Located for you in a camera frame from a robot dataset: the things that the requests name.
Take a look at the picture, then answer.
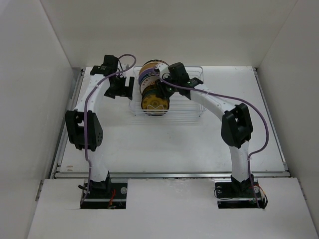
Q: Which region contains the white blue rimmed plate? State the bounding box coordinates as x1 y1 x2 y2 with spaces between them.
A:
138 72 158 85

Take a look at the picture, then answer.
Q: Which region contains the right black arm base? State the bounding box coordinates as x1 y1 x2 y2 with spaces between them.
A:
214 179 269 209

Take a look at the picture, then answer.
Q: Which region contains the tan plate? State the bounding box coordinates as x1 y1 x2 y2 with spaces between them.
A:
139 61 160 74

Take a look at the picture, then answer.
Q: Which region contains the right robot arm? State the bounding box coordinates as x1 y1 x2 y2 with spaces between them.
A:
153 62 253 196

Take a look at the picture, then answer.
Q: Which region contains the metal table edge rail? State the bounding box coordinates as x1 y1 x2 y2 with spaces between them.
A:
51 171 291 179

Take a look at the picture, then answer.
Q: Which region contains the teal patterned plate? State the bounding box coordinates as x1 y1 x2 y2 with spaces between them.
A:
142 89 159 98

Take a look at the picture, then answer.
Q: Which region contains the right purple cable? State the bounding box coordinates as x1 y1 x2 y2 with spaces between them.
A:
152 67 271 209

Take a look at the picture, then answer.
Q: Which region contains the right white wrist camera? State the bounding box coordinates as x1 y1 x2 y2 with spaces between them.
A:
153 63 170 79

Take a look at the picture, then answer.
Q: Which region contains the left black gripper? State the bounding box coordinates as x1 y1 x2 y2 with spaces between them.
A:
105 75 134 100

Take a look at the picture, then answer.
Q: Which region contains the purple plate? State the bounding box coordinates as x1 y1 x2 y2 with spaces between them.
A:
139 68 154 81

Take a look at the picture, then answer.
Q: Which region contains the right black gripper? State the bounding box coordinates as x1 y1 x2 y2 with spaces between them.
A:
155 73 179 99

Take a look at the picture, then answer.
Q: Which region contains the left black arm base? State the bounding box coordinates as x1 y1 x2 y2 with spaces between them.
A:
78 182 128 210

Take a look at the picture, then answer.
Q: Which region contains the yellow patterned plate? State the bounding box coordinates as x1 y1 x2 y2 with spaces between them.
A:
142 84 158 95
141 95 169 116

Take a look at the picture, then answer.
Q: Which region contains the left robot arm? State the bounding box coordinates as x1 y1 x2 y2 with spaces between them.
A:
65 54 134 198

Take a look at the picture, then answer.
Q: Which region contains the white wire dish rack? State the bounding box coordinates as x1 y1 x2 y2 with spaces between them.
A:
129 66 206 118

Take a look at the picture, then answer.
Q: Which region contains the white orange sunburst plate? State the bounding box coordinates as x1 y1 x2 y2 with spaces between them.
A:
140 76 158 94

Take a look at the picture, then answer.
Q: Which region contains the dark rimmed back plate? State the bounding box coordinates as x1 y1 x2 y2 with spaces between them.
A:
143 59 167 66

